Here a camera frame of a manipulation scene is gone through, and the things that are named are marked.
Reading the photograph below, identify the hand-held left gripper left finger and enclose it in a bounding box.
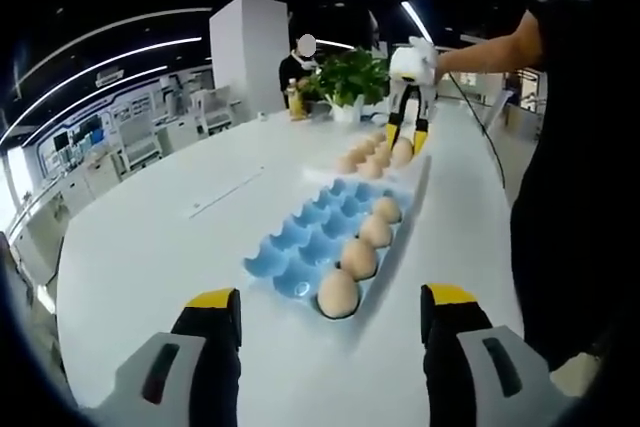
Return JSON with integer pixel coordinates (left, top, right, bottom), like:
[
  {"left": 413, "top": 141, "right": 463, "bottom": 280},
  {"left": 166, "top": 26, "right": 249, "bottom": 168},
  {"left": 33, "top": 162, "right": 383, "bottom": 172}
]
[{"left": 94, "top": 287, "right": 244, "bottom": 427}]

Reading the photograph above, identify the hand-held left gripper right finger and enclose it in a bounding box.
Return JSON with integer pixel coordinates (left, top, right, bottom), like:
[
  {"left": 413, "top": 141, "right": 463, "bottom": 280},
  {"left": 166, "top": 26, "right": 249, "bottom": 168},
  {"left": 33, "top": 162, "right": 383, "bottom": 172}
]
[{"left": 419, "top": 283, "right": 586, "bottom": 427}]

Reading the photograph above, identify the brown egg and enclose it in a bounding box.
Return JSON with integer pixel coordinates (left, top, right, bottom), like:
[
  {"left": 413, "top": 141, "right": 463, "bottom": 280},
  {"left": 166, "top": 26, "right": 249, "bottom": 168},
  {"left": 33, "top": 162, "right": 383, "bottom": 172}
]
[
  {"left": 372, "top": 196, "right": 404, "bottom": 224},
  {"left": 339, "top": 237, "right": 380, "bottom": 281},
  {"left": 358, "top": 215, "right": 395, "bottom": 249},
  {"left": 317, "top": 269, "right": 362, "bottom": 319},
  {"left": 389, "top": 138, "right": 416, "bottom": 168}
]

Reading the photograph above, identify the blue egg tray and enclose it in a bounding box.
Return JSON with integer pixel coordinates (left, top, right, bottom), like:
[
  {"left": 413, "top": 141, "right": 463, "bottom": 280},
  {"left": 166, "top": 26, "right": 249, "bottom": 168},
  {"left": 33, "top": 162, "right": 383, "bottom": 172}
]
[{"left": 243, "top": 175, "right": 416, "bottom": 323}]

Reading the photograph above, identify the white foam egg holder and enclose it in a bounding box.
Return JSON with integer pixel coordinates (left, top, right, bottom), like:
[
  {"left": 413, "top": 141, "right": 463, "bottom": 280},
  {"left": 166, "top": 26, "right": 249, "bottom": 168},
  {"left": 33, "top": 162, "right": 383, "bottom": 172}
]
[{"left": 302, "top": 129, "right": 431, "bottom": 188}]

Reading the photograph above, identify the ceiling light bar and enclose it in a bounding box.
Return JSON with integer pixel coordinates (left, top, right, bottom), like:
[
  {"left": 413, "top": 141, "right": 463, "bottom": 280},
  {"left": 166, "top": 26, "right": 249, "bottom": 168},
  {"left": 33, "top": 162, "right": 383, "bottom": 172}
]
[{"left": 399, "top": 0, "right": 432, "bottom": 43}]

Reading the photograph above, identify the white plant pot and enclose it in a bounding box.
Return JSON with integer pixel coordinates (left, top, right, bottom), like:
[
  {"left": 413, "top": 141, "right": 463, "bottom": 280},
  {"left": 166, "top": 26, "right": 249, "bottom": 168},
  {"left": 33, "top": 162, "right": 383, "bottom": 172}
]
[{"left": 327, "top": 94, "right": 366, "bottom": 123}]

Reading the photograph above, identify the green potted plant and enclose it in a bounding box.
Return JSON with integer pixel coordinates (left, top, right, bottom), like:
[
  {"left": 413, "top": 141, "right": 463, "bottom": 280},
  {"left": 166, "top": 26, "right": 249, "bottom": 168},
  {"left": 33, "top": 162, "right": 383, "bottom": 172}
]
[{"left": 299, "top": 46, "right": 394, "bottom": 106}]

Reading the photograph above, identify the yellow drink bottle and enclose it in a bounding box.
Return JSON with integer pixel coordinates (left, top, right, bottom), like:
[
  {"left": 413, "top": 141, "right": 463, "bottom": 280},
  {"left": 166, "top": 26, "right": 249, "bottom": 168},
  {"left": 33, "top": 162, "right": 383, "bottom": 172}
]
[{"left": 287, "top": 77, "right": 307, "bottom": 121}]

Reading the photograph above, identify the white table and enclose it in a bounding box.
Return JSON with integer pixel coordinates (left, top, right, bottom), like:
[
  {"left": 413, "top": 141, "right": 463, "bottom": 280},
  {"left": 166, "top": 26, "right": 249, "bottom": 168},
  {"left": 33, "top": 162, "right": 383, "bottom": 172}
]
[{"left": 54, "top": 96, "right": 526, "bottom": 411}]

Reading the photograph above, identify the white square pillar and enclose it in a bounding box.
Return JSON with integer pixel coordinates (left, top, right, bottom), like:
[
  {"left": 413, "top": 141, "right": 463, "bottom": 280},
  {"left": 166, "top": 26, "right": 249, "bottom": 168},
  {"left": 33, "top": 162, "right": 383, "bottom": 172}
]
[{"left": 208, "top": 0, "right": 292, "bottom": 123}]

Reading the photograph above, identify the person's black shirt torso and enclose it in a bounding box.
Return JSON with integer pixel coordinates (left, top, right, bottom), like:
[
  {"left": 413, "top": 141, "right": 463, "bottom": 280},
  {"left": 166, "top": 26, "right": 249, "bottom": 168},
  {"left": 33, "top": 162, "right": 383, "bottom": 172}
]
[{"left": 509, "top": 0, "right": 640, "bottom": 373}]

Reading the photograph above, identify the ceiling air conditioner unit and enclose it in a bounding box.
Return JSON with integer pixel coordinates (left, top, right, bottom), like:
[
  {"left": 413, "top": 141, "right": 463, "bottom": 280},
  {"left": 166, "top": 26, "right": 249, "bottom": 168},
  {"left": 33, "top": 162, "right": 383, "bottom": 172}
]
[{"left": 94, "top": 69, "right": 126, "bottom": 88}]

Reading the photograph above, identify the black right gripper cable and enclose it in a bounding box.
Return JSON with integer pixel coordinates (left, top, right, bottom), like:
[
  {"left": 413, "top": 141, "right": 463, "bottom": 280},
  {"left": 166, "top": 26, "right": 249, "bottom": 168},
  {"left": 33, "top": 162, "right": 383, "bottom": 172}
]
[{"left": 444, "top": 70, "right": 507, "bottom": 194}]

